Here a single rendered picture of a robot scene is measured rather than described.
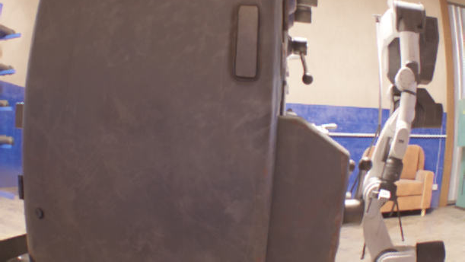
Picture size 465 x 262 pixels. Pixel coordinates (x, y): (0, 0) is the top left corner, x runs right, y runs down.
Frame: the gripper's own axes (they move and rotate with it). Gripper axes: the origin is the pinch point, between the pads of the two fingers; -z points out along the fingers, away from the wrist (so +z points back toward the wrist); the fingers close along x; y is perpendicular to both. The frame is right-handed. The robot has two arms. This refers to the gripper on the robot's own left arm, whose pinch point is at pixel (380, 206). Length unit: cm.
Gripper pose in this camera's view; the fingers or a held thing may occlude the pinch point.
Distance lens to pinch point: 186.6
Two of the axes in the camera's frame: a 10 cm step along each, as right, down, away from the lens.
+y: -2.0, -0.9, -9.8
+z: 2.5, -9.7, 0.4
